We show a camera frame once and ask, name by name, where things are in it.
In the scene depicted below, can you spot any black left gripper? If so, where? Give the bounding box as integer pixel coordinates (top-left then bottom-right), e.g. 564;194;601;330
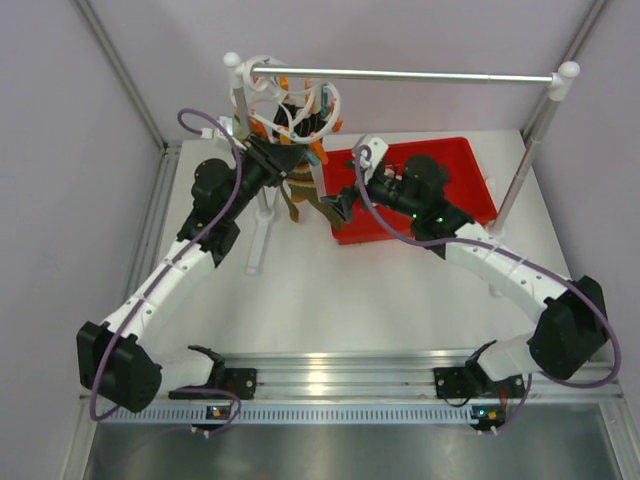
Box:
223;133;308;220

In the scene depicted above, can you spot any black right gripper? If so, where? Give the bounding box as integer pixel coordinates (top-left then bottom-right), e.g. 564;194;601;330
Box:
323;159;422;223

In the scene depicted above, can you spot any black white striped sock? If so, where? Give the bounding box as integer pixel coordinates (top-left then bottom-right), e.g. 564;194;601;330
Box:
272;102;326;146

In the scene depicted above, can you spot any white round clip hanger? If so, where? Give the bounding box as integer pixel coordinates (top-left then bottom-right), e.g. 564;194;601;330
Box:
223;52;343;146

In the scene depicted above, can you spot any olive green striped sock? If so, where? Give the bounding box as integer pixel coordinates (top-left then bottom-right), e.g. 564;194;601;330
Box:
279;182;303;223

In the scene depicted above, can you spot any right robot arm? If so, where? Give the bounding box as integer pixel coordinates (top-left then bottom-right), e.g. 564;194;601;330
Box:
321;156;612;398

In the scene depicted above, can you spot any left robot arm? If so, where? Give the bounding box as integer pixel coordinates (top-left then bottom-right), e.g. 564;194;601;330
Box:
76;135;307;413

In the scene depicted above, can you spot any red plastic tray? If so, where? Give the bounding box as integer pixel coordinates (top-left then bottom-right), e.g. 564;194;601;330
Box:
323;137;497;245

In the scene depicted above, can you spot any white metal drying rack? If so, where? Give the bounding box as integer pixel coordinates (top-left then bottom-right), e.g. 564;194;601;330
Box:
222;52;581;275

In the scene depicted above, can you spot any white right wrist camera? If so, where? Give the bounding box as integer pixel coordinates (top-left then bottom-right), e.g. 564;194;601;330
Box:
352;134;389;184

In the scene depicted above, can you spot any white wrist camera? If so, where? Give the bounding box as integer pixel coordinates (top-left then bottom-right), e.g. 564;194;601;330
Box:
200;116;234;150
352;134;389;184

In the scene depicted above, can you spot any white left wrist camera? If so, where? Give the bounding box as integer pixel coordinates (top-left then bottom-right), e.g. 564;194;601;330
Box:
200;116;234;150

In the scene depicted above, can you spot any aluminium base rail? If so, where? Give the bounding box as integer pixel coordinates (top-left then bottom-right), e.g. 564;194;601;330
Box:
107;350;623;431

